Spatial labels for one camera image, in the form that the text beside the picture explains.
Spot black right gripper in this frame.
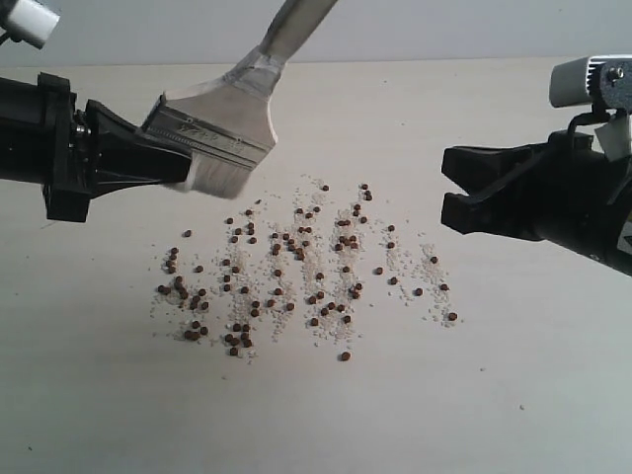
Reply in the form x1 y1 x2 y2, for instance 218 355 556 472
440 131 631 267

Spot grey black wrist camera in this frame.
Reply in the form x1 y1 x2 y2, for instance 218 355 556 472
1 0 60 49
548 54 631 113

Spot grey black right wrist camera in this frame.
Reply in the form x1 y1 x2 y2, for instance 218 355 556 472
548 54 631 113

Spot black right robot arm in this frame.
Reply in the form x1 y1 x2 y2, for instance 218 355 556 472
440 131 631 275

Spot black right camera cable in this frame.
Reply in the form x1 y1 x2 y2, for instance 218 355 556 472
565 111 616 149

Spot white paint brush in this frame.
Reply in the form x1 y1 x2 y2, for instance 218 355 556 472
142 0 337 198

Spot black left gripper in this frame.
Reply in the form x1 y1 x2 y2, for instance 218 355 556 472
38 73 191 222

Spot brown and white debris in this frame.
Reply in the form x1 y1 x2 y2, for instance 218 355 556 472
143 175 467 373

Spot scattered brown pellets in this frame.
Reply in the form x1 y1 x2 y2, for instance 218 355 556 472
148 181 461 362

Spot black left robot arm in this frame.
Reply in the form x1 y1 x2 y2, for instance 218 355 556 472
1 73 192 223

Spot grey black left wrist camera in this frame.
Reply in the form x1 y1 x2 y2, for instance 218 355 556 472
1 0 60 49

